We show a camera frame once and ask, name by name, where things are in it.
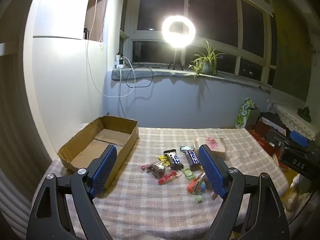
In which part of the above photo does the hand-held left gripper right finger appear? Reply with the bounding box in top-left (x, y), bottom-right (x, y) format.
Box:
top-left (197, 144), bottom-right (290, 240)

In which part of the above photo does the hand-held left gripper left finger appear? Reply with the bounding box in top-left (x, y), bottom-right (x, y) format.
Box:
top-left (26, 144), bottom-right (118, 240)

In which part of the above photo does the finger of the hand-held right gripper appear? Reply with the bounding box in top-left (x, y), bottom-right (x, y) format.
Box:
top-left (290, 130), bottom-right (310, 148)
top-left (265, 129), bottom-right (292, 154)

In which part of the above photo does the orange round snack packet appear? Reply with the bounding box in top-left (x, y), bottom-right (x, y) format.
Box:
top-left (187, 172), bottom-right (208, 195)

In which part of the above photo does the dark chocolate bar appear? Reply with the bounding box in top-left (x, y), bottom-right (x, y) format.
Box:
top-left (184, 149), bottom-right (202, 170)
top-left (163, 150), bottom-right (184, 170)

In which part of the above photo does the toast bread packet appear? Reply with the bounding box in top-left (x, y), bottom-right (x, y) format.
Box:
top-left (194, 137), bottom-right (226, 159)

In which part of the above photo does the cardboard box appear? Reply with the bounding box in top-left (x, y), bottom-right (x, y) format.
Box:
top-left (58, 116), bottom-right (139, 189)

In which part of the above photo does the red snack stick packet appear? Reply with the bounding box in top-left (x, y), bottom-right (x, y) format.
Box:
top-left (157, 171), bottom-right (182, 185)

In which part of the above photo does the clear packet of dark snacks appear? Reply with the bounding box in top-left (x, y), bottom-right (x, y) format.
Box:
top-left (140, 162), bottom-right (173, 178)

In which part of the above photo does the red box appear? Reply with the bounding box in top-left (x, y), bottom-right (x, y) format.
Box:
top-left (254, 120), bottom-right (287, 155)

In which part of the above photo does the white lace cloth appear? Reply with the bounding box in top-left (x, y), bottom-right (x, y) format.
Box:
top-left (269, 102), bottom-right (317, 140)

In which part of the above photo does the dark figurine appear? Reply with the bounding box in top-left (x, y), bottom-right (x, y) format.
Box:
top-left (297, 106), bottom-right (312, 123)

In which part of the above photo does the white fluffy cloth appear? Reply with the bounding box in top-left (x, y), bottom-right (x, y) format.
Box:
top-left (285, 174), bottom-right (313, 213)

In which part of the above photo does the green printed bag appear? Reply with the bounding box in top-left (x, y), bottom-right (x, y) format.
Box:
top-left (235, 97), bottom-right (260, 129)

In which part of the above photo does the plaid tablecloth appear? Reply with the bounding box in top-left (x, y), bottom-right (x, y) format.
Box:
top-left (32, 127), bottom-right (290, 240)

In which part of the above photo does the dark curtain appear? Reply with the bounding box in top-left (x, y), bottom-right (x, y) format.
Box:
top-left (271, 0), bottom-right (315, 103)

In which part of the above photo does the white cabinet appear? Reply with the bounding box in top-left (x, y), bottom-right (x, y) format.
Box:
top-left (24, 0), bottom-right (110, 160)

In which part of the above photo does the potted spider plant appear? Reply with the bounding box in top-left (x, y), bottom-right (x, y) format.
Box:
top-left (189, 39), bottom-right (227, 79)

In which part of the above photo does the white power strip with chargers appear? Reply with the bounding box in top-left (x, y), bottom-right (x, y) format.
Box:
top-left (115, 52), bottom-right (127, 68)

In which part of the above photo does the black tripod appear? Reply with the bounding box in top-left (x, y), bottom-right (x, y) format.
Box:
top-left (167, 47), bottom-right (184, 71)

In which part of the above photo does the black cable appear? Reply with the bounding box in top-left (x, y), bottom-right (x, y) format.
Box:
top-left (126, 61), bottom-right (173, 88)

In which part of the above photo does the white window frame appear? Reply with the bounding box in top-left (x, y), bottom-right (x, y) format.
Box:
top-left (120, 0), bottom-right (278, 85)

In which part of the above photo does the white cable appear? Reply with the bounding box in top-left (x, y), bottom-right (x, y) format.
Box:
top-left (85, 0), bottom-right (137, 98)

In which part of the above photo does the ring light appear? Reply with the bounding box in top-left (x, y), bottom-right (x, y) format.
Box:
top-left (161, 15), bottom-right (197, 49)

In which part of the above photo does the blind bead chain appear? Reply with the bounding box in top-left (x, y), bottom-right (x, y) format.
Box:
top-left (99, 0), bottom-right (107, 49)

